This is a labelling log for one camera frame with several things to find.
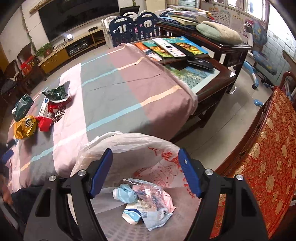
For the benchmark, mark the dark wooden chair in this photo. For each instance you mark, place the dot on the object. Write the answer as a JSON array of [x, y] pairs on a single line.
[[15, 83]]

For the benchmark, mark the white blue toothpaste box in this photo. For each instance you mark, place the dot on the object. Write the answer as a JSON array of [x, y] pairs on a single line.
[[44, 108]]

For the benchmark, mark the white remote control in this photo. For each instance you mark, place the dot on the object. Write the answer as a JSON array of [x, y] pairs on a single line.
[[176, 53]]

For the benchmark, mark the black remote control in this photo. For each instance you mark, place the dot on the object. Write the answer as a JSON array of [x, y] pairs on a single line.
[[192, 60]]

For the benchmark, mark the red circular-logo wrapper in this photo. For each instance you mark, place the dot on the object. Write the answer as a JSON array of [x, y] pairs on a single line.
[[57, 110]]

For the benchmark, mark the green cushion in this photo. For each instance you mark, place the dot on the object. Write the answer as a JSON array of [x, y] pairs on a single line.
[[218, 32]]

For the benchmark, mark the blue white baby fence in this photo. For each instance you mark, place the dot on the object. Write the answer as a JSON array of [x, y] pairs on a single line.
[[124, 29]]

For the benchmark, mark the large black television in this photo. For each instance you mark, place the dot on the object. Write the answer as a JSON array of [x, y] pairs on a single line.
[[59, 16]]

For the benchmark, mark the potted green plant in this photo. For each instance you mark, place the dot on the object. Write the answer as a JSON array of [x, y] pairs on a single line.
[[45, 50]]

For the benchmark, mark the pink plastic bag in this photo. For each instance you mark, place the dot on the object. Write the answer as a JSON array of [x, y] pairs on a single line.
[[155, 197]]

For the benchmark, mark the white blue paper cup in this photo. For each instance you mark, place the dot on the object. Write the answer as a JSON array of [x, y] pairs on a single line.
[[131, 214]]

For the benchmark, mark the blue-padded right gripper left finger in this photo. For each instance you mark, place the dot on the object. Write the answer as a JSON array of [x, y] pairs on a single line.
[[63, 210]]

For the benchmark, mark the clear crushed plastic bottle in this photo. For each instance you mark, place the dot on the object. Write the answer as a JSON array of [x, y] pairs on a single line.
[[152, 218]]

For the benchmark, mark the dark green tissue pack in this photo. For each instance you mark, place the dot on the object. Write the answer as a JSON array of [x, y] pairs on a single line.
[[22, 107]]

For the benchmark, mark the colourful picture book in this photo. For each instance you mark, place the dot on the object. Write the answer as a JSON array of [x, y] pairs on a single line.
[[180, 41]]

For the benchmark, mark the yellow snack bag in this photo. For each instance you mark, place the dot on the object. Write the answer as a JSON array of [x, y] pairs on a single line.
[[25, 128]]

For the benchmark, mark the pink grey plaid tablecloth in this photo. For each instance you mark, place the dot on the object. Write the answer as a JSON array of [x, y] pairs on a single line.
[[121, 89]]

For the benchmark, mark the blue kids desk chair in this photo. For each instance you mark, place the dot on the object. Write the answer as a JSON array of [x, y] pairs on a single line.
[[258, 37]]

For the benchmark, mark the red gold floral chair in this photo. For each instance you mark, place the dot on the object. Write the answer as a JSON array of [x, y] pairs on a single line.
[[265, 157]]

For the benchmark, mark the red gift box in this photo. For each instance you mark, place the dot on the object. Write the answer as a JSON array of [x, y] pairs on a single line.
[[28, 65]]

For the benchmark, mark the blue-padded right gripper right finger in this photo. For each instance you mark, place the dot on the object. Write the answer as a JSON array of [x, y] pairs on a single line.
[[242, 218]]

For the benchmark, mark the dark green foil wrapper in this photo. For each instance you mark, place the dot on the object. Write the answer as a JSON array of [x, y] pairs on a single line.
[[59, 94]]

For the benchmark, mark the wooden TV cabinet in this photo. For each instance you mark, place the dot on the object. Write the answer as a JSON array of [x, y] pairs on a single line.
[[73, 48]]

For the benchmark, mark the dark wooden coffee table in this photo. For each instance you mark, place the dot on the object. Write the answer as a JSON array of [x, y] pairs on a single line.
[[223, 70]]

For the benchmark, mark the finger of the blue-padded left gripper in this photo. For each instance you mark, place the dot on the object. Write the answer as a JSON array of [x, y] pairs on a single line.
[[6, 156]]

